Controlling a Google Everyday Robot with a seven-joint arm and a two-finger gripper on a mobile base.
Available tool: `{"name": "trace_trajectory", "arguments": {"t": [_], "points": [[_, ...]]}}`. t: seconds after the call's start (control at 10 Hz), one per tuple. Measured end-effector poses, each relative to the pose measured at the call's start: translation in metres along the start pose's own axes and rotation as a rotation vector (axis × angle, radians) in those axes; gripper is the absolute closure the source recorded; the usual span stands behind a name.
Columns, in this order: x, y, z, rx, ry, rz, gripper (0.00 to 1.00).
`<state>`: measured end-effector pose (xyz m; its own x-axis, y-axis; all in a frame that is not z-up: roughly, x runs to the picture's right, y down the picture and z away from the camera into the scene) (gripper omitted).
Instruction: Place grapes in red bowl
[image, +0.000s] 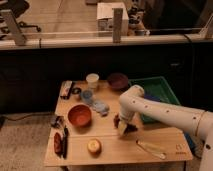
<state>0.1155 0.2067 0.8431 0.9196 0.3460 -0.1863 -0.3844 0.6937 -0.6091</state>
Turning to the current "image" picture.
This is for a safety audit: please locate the dark purple grape bunch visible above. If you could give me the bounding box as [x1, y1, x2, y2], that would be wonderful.
[113, 115, 138, 134]

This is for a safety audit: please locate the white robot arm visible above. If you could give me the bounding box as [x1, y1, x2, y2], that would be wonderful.
[118, 85, 213, 171]

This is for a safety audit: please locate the red bowl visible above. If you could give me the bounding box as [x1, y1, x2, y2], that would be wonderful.
[68, 104, 92, 127]

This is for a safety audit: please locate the dark purple bowl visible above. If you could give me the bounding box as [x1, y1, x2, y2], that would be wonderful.
[107, 73, 128, 90]

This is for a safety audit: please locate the yellow apple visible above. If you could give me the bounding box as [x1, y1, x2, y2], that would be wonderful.
[87, 139, 102, 154]

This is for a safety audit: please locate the pale yellow banana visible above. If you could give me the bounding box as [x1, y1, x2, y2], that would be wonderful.
[136, 140, 166, 160]

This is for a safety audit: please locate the wooden table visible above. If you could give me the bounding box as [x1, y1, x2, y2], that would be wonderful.
[44, 81, 193, 166]

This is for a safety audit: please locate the blue object in tray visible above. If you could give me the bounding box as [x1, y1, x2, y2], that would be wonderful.
[144, 94, 160, 102]

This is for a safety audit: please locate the blue plastic cup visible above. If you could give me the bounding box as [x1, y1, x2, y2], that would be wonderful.
[81, 90, 93, 104]

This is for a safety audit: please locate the green plastic tray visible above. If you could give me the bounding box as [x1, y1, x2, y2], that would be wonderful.
[128, 76, 182, 124]

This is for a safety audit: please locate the white paper cup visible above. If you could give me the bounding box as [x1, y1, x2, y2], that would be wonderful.
[86, 73, 99, 89]

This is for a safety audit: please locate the black tape roll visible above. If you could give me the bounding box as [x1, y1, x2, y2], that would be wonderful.
[71, 87, 82, 95]

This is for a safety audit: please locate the black marker pen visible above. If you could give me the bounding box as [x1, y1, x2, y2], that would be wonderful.
[62, 127, 69, 159]

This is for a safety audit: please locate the small grey metal clip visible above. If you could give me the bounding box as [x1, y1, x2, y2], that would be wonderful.
[50, 115, 63, 128]

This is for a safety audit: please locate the red oblong toy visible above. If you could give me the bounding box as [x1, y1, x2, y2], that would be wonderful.
[54, 133, 62, 155]

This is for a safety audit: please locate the blue object beside table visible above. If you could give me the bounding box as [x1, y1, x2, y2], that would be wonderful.
[184, 133, 196, 150]

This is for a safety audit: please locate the white cardboard box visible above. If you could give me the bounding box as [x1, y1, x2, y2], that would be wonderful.
[97, 2, 129, 36]

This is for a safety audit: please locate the black office chair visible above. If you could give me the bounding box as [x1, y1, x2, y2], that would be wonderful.
[0, 0, 41, 34]

